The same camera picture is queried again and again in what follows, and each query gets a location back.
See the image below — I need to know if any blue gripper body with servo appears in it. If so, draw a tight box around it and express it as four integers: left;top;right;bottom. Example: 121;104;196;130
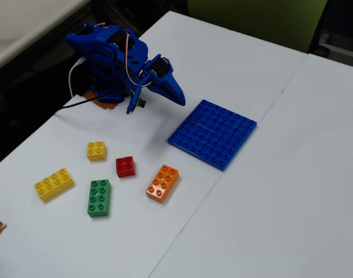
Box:
140;53;175;87

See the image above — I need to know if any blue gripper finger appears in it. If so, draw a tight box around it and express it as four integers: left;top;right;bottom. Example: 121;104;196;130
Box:
149;76;179;103
164;71;187;107

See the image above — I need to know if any yellow 2x2 block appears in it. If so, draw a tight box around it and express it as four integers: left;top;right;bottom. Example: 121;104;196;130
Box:
86;141;108;162

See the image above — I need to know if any red 2x2 block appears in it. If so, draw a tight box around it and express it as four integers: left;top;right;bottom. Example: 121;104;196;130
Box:
115;156;136;178

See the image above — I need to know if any orange 2x4 block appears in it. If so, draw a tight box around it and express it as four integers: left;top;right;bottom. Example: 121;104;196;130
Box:
145;164;180;204

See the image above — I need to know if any green 2x4 block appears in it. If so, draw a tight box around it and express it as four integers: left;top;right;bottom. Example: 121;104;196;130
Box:
87;178;112;218

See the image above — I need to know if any yellow 2x4 block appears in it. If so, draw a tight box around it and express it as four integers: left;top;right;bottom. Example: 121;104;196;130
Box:
34;167;76;203

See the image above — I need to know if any blue 8x8 baseplate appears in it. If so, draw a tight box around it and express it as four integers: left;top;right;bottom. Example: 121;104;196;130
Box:
167;99;258;172

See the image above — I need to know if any green chair back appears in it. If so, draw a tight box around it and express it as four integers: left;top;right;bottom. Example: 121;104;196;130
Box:
187;0;329;54

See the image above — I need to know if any white side table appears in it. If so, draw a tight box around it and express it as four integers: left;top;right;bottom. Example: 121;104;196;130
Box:
0;0;91;74

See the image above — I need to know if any white board sheet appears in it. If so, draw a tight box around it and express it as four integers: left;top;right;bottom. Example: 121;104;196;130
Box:
149;53;353;278
0;10;308;278

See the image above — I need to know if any grey box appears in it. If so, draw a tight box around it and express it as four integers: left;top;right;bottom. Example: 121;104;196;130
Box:
315;30;353;70

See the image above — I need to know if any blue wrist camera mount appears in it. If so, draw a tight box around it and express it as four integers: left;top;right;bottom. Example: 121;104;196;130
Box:
126;76;148;115

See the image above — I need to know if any thin servo wire bundle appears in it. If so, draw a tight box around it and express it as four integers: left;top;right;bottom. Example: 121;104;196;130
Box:
121;28;153;94

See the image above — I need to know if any black cable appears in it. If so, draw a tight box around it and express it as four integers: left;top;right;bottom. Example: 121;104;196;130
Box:
54;93;128;115

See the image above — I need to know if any white cable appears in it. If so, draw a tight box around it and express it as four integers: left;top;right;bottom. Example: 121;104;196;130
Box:
68;56;87;98

